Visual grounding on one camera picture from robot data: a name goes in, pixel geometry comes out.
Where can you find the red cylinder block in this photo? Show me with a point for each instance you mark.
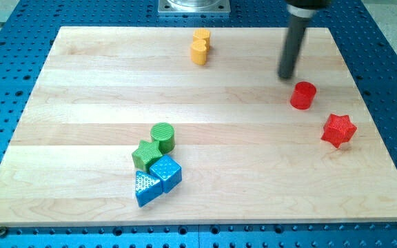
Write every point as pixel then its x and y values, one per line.
pixel 303 95

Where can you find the yellow heart block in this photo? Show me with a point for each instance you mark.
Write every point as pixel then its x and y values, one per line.
pixel 198 52

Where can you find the green cylinder block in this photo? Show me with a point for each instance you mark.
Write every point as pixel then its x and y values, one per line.
pixel 163 133

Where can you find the blue cube block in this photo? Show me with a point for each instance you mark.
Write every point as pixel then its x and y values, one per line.
pixel 168 171

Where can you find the green star block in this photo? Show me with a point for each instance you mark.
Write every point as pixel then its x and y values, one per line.
pixel 146 155

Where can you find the light wooden board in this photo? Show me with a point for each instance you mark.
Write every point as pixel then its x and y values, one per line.
pixel 247 155

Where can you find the blue triangle block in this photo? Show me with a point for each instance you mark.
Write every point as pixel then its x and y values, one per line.
pixel 147 188

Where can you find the yellow hexagon block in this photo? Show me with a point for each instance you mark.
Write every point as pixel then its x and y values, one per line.
pixel 202 34

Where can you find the red star block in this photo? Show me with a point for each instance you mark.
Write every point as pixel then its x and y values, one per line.
pixel 338 130

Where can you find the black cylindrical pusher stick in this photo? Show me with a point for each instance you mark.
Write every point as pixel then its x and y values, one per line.
pixel 301 13

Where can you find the blue perforated metal table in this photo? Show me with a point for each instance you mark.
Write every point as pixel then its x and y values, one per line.
pixel 27 32

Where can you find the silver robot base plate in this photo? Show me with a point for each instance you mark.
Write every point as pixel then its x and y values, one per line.
pixel 193 6

